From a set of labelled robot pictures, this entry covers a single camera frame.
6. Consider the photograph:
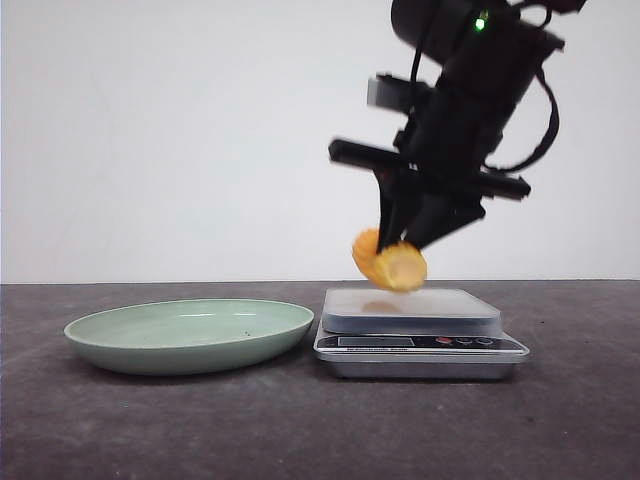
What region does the light green plate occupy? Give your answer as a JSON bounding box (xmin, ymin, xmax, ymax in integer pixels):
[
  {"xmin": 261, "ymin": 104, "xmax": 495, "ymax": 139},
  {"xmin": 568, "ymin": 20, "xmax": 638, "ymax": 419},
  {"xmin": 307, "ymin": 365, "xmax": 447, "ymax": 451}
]
[{"xmin": 64, "ymin": 298, "xmax": 314, "ymax": 376}]

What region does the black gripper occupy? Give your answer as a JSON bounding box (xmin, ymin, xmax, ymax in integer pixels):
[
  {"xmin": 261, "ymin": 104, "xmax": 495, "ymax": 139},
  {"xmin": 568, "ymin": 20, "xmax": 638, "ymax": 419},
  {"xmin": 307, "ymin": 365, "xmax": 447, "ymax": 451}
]
[{"xmin": 328, "ymin": 88, "xmax": 531, "ymax": 250}]

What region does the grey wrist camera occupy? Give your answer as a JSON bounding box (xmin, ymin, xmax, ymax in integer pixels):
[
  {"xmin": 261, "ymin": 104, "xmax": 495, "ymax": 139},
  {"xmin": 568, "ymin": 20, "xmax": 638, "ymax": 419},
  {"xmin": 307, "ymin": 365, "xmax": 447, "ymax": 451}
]
[{"xmin": 366, "ymin": 74, "xmax": 434, "ymax": 114}]

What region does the yellow corn cob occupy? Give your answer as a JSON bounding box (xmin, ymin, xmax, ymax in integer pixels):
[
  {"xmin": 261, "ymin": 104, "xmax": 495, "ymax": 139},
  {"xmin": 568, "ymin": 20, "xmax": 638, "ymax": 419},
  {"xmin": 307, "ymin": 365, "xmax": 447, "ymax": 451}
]
[{"xmin": 352, "ymin": 228, "xmax": 428, "ymax": 293}]

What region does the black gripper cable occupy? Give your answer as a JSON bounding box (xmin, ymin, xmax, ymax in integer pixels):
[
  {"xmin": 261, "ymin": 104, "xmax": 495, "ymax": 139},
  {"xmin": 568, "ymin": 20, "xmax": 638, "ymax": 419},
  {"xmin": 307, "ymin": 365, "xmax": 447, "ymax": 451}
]
[{"xmin": 482, "ymin": 67, "xmax": 562, "ymax": 174}]

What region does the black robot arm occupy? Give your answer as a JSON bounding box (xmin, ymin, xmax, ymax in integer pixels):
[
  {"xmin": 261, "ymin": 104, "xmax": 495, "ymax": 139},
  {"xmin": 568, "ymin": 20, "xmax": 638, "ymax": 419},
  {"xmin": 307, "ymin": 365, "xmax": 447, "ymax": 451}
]
[{"xmin": 329, "ymin": 1, "xmax": 564, "ymax": 252}]

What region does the silver digital kitchen scale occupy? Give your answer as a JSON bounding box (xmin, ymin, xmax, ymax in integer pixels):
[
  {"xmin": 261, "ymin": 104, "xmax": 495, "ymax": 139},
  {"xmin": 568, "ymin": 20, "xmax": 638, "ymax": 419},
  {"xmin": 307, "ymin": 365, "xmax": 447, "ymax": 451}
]
[{"xmin": 314, "ymin": 288, "xmax": 530, "ymax": 380}]

